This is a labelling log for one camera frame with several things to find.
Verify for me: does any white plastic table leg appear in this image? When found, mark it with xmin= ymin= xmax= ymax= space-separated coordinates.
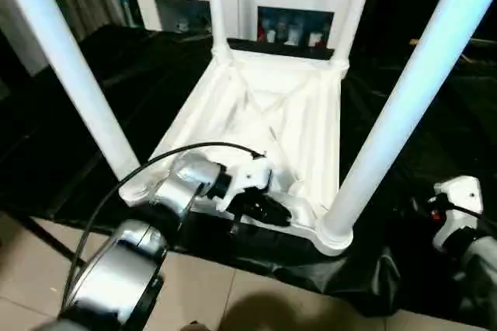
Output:
xmin=0 ymin=0 xmax=142 ymax=180
xmin=318 ymin=0 xmax=497 ymax=240
xmin=331 ymin=0 xmax=380 ymax=74
xmin=206 ymin=0 xmax=232 ymax=64

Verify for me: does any black work mat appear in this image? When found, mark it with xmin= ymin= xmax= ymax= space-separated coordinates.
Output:
xmin=0 ymin=24 xmax=497 ymax=320

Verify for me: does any black work table leg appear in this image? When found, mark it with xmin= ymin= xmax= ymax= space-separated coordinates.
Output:
xmin=16 ymin=214 xmax=82 ymax=266

